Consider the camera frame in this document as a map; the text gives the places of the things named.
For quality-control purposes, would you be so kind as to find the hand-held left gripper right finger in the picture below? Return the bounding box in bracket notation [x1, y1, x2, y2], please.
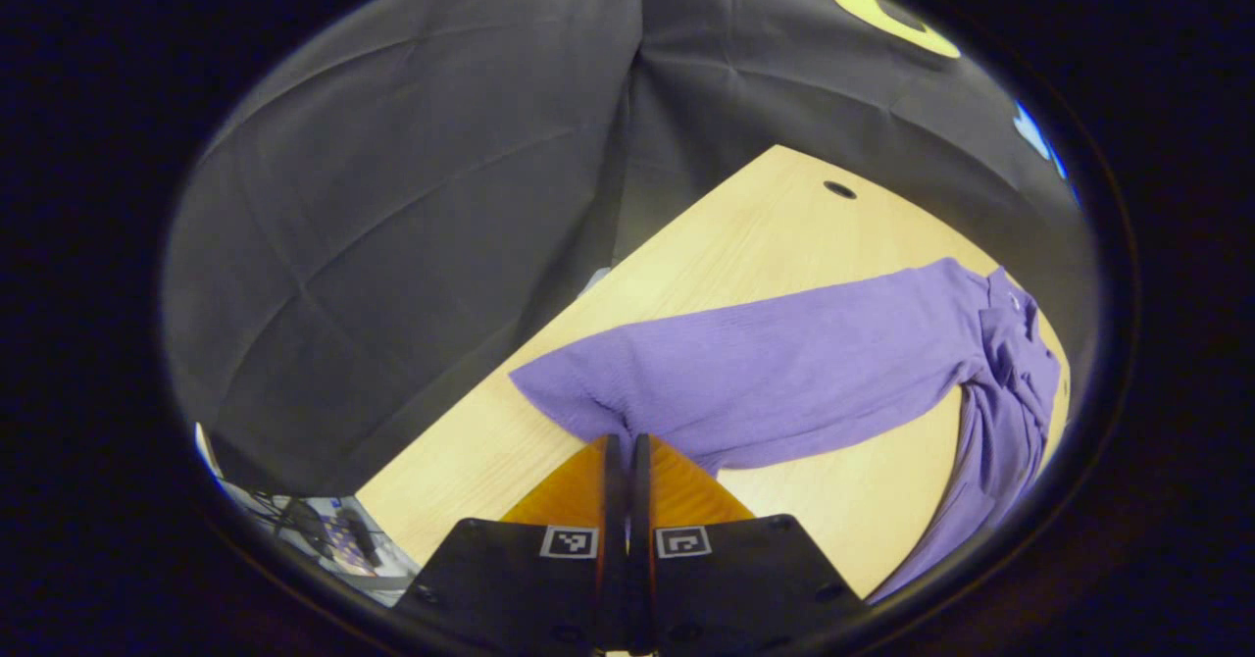
[627, 433, 869, 654]

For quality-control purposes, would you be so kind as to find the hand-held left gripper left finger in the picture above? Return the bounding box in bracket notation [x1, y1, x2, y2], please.
[392, 433, 628, 654]

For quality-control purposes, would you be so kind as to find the purple button-up shirt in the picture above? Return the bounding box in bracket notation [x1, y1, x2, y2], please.
[508, 257, 1065, 607]

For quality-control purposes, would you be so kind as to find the black backdrop cloth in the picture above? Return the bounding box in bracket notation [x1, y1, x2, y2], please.
[162, 0, 1099, 501]

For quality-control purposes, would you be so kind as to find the black cable bundle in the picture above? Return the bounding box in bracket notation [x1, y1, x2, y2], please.
[235, 485, 388, 570]

